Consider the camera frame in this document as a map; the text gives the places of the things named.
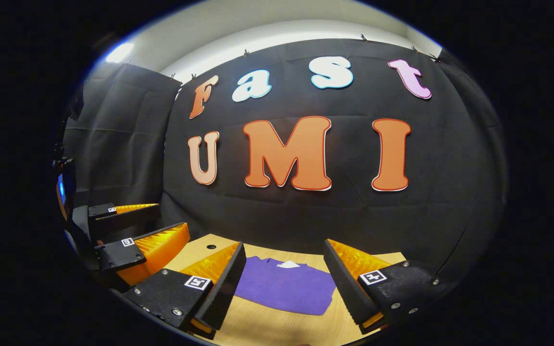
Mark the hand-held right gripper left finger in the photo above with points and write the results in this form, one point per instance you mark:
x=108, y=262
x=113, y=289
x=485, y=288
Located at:
x=221, y=293

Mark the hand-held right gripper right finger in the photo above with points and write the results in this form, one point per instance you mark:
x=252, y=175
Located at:
x=342, y=283

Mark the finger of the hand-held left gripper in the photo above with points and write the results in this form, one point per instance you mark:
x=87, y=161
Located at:
x=113, y=216
x=157, y=250

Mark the purple shirt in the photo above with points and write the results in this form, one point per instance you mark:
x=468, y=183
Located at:
x=286, y=288

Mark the black backdrop cloth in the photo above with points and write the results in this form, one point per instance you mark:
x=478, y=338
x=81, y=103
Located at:
x=306, y=211

